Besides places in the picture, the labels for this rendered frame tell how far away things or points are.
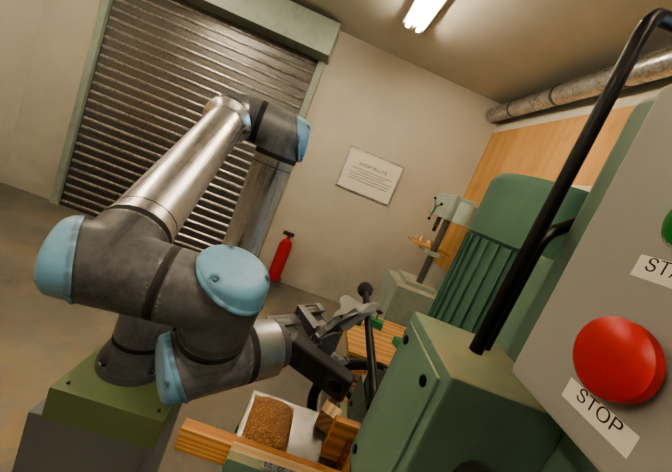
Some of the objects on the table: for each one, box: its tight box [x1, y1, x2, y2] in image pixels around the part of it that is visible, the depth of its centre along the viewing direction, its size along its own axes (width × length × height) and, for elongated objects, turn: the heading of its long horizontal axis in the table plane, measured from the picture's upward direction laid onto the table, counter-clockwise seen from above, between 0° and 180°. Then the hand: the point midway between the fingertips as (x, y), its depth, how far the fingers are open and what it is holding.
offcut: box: [314, 400, 343, 434], centre depth 63 cm, size 4×4×4 cm
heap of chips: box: [241, 395, 295, 452], centre depth 58 cm, size 8×12×3 cm
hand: (365, 335), depth 62 cm, fingers open, 14 cm apart
